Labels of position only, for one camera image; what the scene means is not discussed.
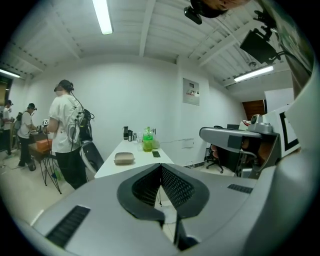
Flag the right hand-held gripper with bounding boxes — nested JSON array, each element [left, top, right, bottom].
[[199, 102, 301, 180]]

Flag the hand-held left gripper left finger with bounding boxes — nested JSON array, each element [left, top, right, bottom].
[[32, 163, 182, 256]]

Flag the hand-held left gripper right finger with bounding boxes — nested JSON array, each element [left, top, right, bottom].
[[160, 163, 259, 252]]

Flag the beige glasses case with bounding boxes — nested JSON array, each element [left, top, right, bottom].
[[113, 151, 136, 166]]

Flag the person's right hand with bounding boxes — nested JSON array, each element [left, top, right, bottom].
[[241, 138, 266, 163]]

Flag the black office chair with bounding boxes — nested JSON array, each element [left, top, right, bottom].
[[206, 143, 225, 174]]

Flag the brown door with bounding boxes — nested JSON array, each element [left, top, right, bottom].
[[241, 99, 266, 121]]

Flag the green tea bottle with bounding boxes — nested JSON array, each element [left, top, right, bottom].
[[142, 126, 154, 153]]

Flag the ceiling light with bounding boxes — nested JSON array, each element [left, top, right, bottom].
[[233, 65, 275, 83], [91, 0, 114, 36], [0, 68, 21, 79]]

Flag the whiteboard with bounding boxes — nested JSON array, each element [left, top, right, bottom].
[[264, 87, 295, 114]]

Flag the dark wooden table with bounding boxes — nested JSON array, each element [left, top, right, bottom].
[[28, 143, 64, 195]]

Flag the orange box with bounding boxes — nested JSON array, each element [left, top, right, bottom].
[[36, 139, 53, 151]]

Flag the black chest-mounted box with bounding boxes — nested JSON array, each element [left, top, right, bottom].
[[239, 28, 286, 65]]

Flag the person's head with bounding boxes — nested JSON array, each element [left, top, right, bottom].
[[189, 0, 251, 19]]

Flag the person's beige printed shirt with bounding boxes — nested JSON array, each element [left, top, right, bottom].
[[259, 0, 320, 101]]

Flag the grey wall panel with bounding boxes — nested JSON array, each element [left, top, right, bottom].
[[182, 77, 201, 107]]

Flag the black head camera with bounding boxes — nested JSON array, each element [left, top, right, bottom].
[[183, 6, 203, 25]]

